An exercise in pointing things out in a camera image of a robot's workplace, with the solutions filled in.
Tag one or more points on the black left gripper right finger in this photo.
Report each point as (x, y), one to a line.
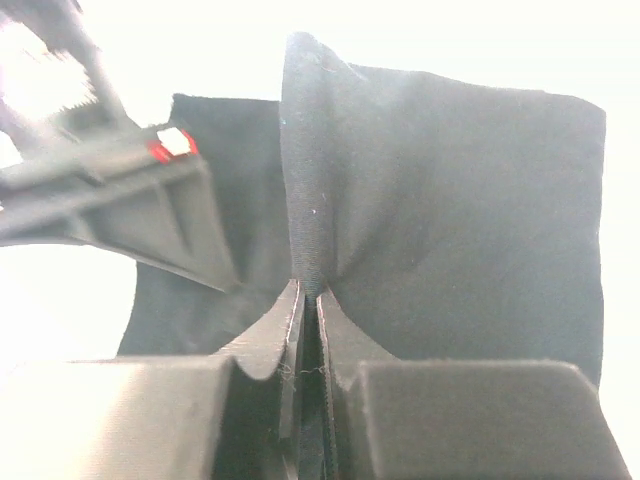
(389, 418)

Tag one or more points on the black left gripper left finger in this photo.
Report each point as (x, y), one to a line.
(234, 414)

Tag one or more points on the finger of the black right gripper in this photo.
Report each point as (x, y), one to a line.
(145, 193)

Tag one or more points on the black t shirt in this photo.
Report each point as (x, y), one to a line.
(450, 220)

